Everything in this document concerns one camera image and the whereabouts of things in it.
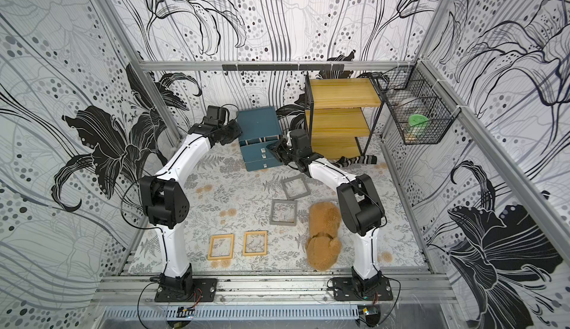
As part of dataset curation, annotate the teal yellow drawer cabinet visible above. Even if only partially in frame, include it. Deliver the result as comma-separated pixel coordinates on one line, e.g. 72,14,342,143
237,107,282,172

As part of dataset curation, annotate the grey square brooch box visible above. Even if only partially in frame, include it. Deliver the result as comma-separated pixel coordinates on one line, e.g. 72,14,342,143
270,199,298,226
281,175,311,201

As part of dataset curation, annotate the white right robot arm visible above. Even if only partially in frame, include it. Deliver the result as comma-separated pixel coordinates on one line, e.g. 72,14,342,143
267,130,385,297

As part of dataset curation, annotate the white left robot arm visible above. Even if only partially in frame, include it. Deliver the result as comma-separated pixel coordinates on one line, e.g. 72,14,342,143
139,119,242,299

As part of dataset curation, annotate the yellow square brooch box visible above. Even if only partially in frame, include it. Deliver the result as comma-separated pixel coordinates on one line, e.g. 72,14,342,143
243,231,268,256
207,234,235,261

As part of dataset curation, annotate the wooden black-framed shelf rack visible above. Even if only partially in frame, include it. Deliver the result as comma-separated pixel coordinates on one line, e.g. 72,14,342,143
305,77,382,160

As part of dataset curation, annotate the brown teddy bear plush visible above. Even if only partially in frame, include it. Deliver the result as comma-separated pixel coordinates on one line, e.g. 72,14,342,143
306,201,342,271

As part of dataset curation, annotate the green lidded cup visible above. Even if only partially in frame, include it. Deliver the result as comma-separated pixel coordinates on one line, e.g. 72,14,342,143
408,114,430,139

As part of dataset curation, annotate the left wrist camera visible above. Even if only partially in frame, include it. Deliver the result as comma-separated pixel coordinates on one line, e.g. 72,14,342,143
203,105,229,127

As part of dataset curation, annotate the black wall hook bar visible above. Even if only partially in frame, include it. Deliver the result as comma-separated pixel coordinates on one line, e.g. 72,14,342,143
222,63,345,72

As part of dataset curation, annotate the black wire wall basket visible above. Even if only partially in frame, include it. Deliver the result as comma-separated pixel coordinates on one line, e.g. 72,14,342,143
372,61,456,145

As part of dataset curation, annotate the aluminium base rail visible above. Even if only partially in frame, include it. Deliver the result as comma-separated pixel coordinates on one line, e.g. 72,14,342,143
91,271,458,305

